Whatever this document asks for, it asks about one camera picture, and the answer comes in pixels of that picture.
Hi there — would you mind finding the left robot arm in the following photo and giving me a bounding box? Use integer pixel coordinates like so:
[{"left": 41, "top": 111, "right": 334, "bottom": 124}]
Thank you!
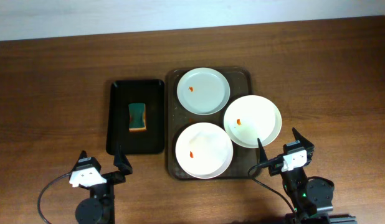
[{"left": 69, "top": 147, "right": 133, "bottom": 224}]

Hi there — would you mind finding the black base bracket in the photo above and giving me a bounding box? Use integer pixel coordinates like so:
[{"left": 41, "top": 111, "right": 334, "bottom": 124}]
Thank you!
[{"left": 282, "top": 214, "right": 358, "bottom": 224}]

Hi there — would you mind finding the black rectangular tray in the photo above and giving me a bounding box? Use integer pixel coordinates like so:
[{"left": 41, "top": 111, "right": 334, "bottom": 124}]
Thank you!
[{"left": 106, "top": 79, "right": 165, "bottom": 155}]

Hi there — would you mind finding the white plate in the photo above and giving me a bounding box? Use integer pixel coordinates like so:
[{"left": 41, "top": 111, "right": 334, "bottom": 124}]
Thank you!
[
  {"left": 175, "top": 123, "right": 234, "bottom": 179},
  {"left": 176, "top": 68, "right": 231, "bottom": 115},
  {"left": 223, "top": 95, "right": 282, "bottom": 148}
]

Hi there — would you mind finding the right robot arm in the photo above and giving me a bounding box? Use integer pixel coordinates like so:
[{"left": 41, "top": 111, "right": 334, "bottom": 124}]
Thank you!
[{"left": 250, "top": 128, "right": 335, "bottom": 223}]

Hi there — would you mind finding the green and yellow sponge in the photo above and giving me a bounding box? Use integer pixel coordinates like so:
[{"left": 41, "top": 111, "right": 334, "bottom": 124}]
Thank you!
[{"left": 128, "top": 103, "right": 146, "bottom": 132}]

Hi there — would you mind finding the brown plastic serving tray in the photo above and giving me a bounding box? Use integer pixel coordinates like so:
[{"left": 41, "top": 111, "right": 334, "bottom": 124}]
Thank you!
[{"left": 165, "top": 67, "right": 259, "bottom": 180}]

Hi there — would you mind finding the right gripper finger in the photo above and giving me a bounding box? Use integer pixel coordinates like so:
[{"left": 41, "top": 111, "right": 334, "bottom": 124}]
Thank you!
[
  {"left": 292, "top": 128, "right": 314, "bottom": 148},
  {"left": 257, "top": 138, "right": 268, "bottom": 165}
]

